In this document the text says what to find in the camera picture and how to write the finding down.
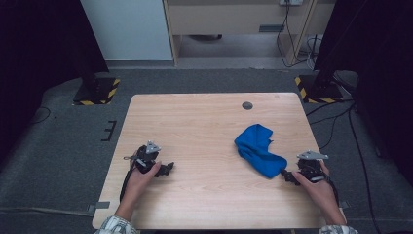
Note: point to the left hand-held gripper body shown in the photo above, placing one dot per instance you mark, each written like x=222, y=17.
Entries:
x=144, y=159

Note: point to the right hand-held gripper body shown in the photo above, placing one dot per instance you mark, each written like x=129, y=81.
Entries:
x=311, y=167

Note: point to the blue cloth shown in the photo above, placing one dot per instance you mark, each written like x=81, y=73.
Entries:
x=256, y=149

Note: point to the person's right hand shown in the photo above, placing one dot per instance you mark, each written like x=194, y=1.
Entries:
x=319, y=191

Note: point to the person's left hand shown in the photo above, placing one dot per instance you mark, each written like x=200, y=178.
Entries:
x=138, y=185

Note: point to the black floor tape mark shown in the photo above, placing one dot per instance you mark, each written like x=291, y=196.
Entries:
x=109, y=130

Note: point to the grey tape piece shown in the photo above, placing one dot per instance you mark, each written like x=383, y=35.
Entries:
x=345, y=204
x=100, y=205

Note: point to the black stand with striped base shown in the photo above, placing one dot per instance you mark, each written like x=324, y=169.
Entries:
x=319, y=89
x=97, y=92

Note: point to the grey round table grommet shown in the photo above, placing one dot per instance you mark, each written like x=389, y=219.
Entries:
x=247, y=105

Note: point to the black curtain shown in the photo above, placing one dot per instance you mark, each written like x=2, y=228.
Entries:
x=376, y=65
x=39, y=48

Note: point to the white panel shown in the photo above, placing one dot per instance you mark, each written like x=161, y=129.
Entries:
x=126, y=29

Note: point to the light wooden desk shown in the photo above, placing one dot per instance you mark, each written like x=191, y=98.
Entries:
x=233, y=19

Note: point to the white power socket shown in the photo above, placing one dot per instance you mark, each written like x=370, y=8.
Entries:
x=291, y=2

